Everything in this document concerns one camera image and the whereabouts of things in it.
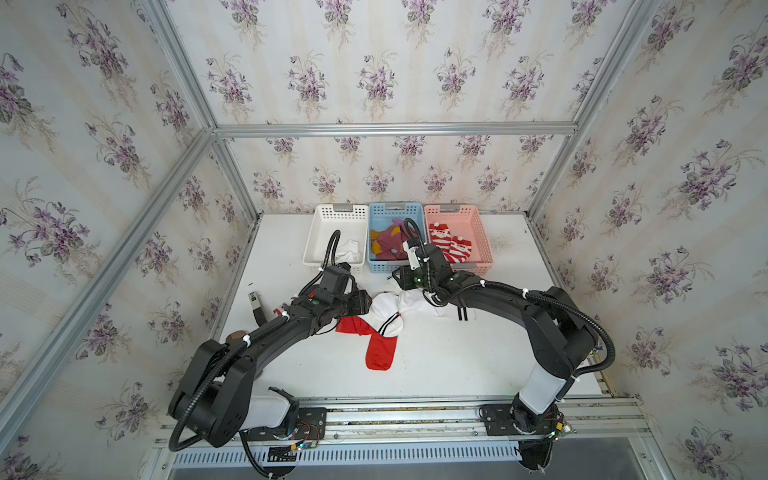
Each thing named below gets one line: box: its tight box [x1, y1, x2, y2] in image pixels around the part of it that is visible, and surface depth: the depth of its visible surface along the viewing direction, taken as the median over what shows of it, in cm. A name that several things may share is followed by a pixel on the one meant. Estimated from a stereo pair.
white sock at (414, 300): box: [397, 289, 477, 321], surface depth 95 cm
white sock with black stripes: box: [357, 292, 404, 337], surface depth 92 cm
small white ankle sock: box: [335, 239, 361, 263], surface depth 106 cm
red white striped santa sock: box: [429, 222, 454, 264], surface depth 113 cm
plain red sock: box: [335, 317, 398, 371], surface depth 88 cm
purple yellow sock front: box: [370, 228, 391, 256], surface depth 109 cm
